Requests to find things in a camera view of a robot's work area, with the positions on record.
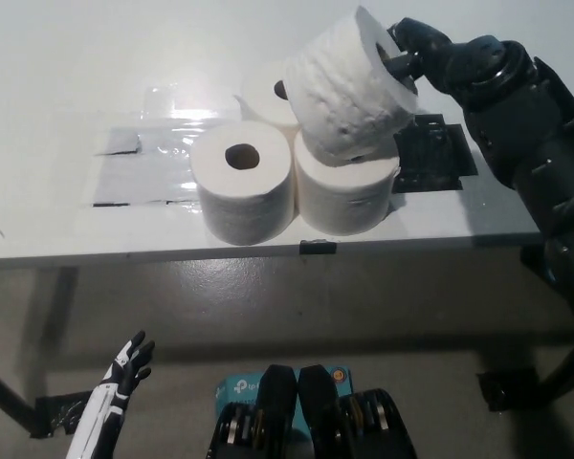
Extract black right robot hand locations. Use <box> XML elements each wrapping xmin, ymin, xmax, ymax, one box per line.
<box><xmin>385</xmin><ymin>17</ymin><xmax>508</xmax><ymax>112</ymax></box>

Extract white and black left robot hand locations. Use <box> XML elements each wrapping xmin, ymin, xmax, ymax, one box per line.
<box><xmin>64</xmin><ymin>329</ymin><xmax>157</xmax><ymax>459</ymax></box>

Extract crinkled white toilet paper roll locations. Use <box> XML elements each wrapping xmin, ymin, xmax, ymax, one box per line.
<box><xmin>284</xmin><ymin>4</ymin><xmax>421</xmax><ymax>168</ymax></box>

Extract smooth white toilet paper roll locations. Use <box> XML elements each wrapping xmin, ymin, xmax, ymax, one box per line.
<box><xmin>233</xmin><ymin>60</ymin><xmax>300</xmax><ymax>138</ymax></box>
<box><xmin>292</xmin><ymin>128</ymin><xmax>403</xmax><ymax>236</ymax></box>
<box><xmin>190</xmin><ymin>120</ymin><xmax>298</xmax><ymax>248</ymax></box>

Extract black robot body blocks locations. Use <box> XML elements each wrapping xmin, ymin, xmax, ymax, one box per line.
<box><xmin>205</xmin><ymin>363</ymin><xmax>417</xmax><ymax>459</ymax></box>

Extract black floor tape patch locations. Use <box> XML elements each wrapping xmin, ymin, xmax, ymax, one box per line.
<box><xmin>31</xmin><ymin>390</ymin><xmax>97</xmax><ymax>439</ymax></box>
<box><xmin>476</xmin><ymin>370</ymin><xmax>537</xmax><ymax>413</ymax></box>

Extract black tape patch on table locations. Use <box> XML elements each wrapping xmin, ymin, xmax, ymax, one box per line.
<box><xmin>390</xmin><ymin>113</ymin><xmax>477</xmax><ymax>195</ymax></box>

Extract grey table leg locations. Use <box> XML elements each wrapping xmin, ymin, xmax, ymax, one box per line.
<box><xmin>42</xmin><ymin>266</ymin><xmax>81</xmax><ymax>398</ymax></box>

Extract teal router box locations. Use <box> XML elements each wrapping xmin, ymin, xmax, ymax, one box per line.
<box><xmin>214</xmin><ymin>365</ymin><xmax>354</xmax><ymax>446</ymax></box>

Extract small black tape strip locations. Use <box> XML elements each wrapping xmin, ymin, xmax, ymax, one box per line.
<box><xmin>299</xmin><ymin>238</ymin><xmax>339</xmax><ymax>255</ymax></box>

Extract glossy clear tape patch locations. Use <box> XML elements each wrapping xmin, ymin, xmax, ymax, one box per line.
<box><xmin>83</xmin><ymin>85</ymin><xmax>248</xmax><ymax>209</ymax></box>

